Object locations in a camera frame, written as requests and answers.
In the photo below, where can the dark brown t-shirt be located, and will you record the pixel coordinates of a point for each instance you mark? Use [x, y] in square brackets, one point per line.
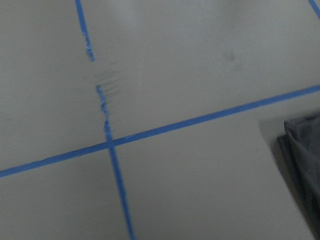
[300, 148]

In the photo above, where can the brown paper table cover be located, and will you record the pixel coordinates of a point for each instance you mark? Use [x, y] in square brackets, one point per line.
[158, 62]

